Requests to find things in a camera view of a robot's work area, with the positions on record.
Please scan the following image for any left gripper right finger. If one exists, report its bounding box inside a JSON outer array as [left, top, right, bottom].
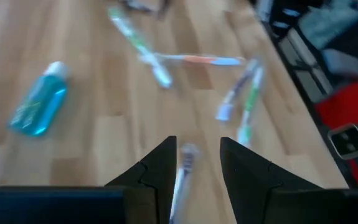
[[219, 136, 323, 224]]

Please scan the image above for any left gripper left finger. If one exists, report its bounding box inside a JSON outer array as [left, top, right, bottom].
[[105, 136, 178, 224]]

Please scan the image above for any purple toothbrush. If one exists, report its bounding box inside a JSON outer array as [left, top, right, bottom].
[[168, 142, 200, 224], [215, 58, 259, 123]]

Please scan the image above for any teal mouthwash bottle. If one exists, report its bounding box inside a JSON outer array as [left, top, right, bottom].
[[6, 60, 71, 138]]

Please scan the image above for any green toothbrush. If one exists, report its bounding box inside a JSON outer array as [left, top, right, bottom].
[[107, 6, 174, 90]]

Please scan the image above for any pile of packaged toothbrushes right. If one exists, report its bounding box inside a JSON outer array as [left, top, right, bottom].
[[237, 65, 265, 147]]

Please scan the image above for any red seat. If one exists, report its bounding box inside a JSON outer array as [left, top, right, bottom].
[[314, 80, 358, 190]]

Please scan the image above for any orange toothbrush in wrapper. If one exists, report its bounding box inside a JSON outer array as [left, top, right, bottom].
[[138, 52, 245, 67]]

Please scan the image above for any small silver camera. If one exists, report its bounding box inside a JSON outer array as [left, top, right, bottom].
[[327, 123, 358, 161]]

